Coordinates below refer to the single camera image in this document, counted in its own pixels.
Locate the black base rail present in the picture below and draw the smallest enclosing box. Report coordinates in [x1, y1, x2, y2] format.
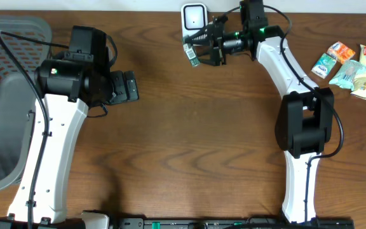
[109, 216, 355, 229]

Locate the teal tissue pack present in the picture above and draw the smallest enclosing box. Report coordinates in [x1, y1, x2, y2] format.
[311, 53, 337, 79]

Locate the grey plastic mesh basket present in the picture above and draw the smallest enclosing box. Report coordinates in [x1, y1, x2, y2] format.
[0, 15, 52, 190]

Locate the orange tissue pack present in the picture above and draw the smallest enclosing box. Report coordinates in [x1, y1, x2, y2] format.
[327, 41, 355, 64]

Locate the teal wrapper pack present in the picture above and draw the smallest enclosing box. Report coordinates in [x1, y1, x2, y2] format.
[329, 60, 366, 90]

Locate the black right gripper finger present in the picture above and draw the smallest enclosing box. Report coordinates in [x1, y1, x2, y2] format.
[182, 25, 212, 45]
[197, 48, 217, 66]

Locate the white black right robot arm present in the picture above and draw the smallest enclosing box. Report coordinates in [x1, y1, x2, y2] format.
[181, 1, 337, 228]

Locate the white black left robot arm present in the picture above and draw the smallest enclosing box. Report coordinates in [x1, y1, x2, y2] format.
[0, 26, 139, 229]

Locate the white barcode scanner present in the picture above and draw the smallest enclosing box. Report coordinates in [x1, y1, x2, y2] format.
[180, 3, 208, 40]

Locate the green Zam-Buk box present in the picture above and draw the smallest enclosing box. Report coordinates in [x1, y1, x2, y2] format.
[183, 43, 200, 67]

